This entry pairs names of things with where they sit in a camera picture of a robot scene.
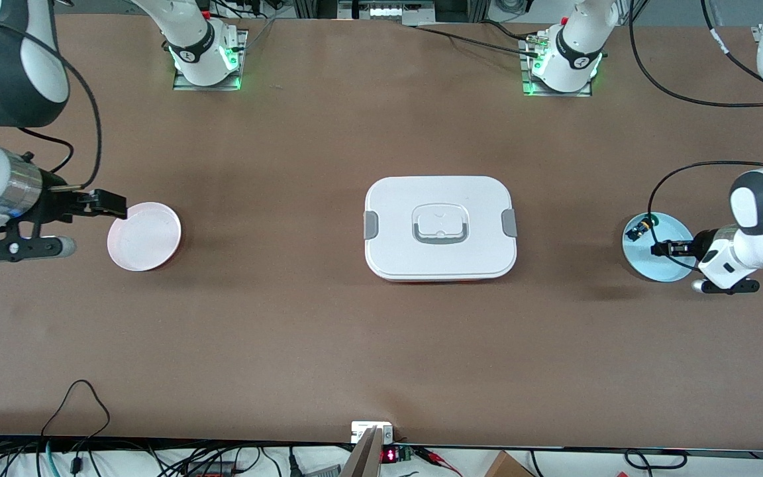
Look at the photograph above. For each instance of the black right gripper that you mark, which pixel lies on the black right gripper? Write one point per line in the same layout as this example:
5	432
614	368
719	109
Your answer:
55	203

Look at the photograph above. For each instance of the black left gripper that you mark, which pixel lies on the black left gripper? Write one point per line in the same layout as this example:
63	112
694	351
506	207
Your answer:
703	245

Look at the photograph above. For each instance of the light blue round plate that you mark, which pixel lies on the light blue round plate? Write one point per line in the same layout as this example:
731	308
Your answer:
640	262

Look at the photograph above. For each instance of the pink round plate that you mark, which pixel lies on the pink round plate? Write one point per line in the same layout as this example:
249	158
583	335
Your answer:
150	238

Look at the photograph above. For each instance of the brown cardboard box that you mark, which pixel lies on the brown cardboard box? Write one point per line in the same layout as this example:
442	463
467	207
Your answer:
507	467

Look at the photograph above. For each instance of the lit equipment rack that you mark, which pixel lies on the lit equipment rack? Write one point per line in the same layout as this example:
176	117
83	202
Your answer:
388	9

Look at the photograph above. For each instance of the small red digit display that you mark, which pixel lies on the small red digit display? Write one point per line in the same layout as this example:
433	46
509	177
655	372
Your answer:
389	455

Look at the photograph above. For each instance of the grey slanted bar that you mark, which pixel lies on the grey slanted bar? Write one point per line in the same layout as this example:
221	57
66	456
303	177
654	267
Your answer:
365	457

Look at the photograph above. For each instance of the green push-button switch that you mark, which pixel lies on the green push-button switch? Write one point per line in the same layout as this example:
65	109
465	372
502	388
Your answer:
640	228

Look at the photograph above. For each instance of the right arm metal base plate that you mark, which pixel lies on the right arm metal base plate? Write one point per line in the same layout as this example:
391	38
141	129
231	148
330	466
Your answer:
186	85

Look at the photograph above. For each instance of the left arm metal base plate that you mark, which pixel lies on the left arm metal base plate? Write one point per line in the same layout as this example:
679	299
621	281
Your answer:
530	89

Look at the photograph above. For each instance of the white table edge bracket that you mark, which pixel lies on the white table edge bracket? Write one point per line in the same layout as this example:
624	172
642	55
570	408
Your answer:
361	430

